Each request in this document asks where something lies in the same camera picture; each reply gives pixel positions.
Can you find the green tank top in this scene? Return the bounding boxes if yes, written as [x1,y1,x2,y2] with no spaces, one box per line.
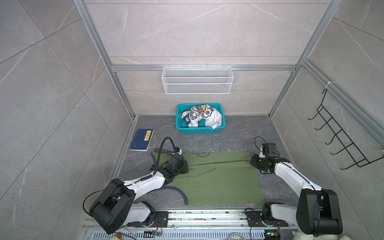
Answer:
[152,152,265,207]

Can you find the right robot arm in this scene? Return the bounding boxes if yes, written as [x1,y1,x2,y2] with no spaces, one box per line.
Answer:
[250,155,343,235]

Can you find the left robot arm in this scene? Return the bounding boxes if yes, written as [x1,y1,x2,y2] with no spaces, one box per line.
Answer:
[85,154,189,234]

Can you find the white patterned tank top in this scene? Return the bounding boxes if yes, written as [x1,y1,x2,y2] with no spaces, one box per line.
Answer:
[182,105,223,129]

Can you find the blue book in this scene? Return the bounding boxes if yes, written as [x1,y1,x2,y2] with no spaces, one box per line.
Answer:
[129,129,154,152]

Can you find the teal plastic basket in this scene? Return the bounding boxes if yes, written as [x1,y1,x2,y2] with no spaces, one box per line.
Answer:
[176,103,226,134]

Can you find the white plush toy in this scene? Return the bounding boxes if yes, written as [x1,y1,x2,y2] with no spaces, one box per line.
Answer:
[292,231,352,240]

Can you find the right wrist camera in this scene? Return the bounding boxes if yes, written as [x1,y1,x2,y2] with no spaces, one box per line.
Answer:
[261,143,280,158]

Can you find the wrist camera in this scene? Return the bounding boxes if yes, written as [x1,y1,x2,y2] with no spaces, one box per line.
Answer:
[173,147,182,156]
[261,143,280,158]

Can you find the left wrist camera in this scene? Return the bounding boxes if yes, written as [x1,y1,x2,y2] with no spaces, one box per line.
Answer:
[173,147,182,156]

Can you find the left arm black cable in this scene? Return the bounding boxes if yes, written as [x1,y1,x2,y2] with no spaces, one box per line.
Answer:
[152,136,178,175]

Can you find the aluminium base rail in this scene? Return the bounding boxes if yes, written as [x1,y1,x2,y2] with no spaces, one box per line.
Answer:
[80,209,334,231]

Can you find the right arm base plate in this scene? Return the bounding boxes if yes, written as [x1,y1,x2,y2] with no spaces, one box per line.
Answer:
[245,209,289,227]

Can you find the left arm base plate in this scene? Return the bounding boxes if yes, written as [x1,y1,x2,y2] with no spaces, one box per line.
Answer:
[127,211,169,228]

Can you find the white wire mesh shelf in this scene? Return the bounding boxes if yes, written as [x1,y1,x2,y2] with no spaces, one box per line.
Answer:
[162,67,234,95]

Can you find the black wire hook rack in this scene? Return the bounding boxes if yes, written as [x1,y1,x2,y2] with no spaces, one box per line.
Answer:
[308,90,384,171]

